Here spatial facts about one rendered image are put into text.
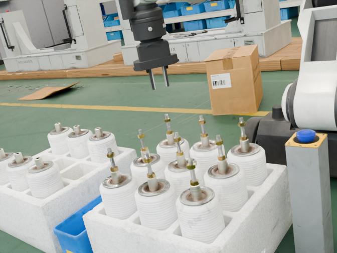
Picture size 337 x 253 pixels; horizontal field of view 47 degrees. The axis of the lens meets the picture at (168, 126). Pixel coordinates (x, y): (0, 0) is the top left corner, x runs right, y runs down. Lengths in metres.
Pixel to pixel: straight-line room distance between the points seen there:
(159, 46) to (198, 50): 2.18
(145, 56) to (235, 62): 1.00
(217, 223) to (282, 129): 0.53
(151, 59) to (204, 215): 0.45
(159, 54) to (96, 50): 3.22
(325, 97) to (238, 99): 1.02
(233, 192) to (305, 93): 0.35
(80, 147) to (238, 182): 0.67
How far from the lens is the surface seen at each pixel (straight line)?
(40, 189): 1.19
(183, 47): 3.28
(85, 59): 4.15
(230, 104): 2.04
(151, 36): 1.01
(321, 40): 1.18
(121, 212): 0.96
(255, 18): 3.00
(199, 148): 1.04
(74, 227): 1.18
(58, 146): 1.49
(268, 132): 1.28
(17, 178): 1.28
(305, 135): 0.86
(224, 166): 0.90
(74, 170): 1.34
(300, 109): 1.08
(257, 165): 0.98
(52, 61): 4.59
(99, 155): 1.30
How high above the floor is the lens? 0.66
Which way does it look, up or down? 19 degrees down
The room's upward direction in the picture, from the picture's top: 11 degrees counter-clockwise
